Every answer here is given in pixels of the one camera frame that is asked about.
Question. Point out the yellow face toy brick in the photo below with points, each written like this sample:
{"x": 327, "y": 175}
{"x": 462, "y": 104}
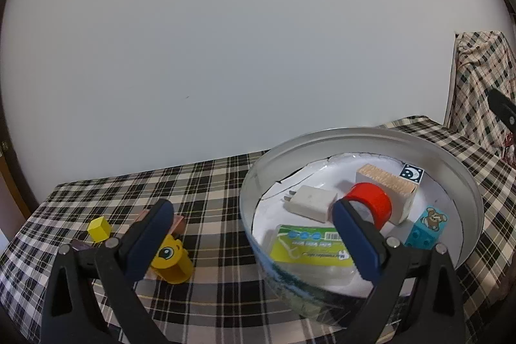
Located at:
{"x": 172, "y": 263}

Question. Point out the red tape roll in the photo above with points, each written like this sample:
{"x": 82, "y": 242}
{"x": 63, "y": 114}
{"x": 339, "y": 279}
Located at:
{"x": 371, "y": 202}

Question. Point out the pink brown case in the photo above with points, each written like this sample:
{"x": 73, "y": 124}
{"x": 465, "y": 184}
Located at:
{"x": 178, "y": 224}

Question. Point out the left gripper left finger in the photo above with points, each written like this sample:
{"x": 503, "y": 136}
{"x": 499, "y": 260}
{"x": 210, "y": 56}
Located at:
{"x": 71, "y": 311}

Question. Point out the cyan bear toy brick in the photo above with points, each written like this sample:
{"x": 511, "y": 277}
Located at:
{"x": 427, "y": 229}

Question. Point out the round metal tin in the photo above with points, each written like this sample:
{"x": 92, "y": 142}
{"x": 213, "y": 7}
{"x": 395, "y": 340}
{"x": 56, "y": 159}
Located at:
{"x": 329, "y": 160}

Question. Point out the small yellow cube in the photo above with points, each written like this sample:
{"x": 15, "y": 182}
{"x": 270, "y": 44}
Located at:
{"x": 99, "y": 229}

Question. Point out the white moon toy brick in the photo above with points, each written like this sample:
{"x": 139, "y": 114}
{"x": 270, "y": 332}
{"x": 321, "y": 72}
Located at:
{"x": 412, "y": 173}

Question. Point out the green white floss packet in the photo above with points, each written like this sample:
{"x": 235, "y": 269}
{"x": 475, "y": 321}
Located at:
{"x": 306, "y": 245}

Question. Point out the black white plaid tablecloth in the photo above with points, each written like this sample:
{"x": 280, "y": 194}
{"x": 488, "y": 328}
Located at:
{"x": 227, "y": 300}

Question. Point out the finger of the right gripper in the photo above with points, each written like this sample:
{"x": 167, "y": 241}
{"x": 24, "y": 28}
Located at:
{"x": 503, "y": 108}

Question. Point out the white rectangular paper box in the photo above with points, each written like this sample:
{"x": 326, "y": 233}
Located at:
{"x": 400, "y": 191}

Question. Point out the white power adapter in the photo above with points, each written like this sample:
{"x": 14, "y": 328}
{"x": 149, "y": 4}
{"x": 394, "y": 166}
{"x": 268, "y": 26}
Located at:
{"x": 310, "y": 202}

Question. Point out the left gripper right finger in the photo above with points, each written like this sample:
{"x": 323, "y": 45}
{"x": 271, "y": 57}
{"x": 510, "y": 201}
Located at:
{"x": 435, "y": 311}

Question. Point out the plaid covered furniture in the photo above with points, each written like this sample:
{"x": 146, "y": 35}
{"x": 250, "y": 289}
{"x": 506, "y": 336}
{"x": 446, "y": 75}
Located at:
{"x": 481, "y": 61}

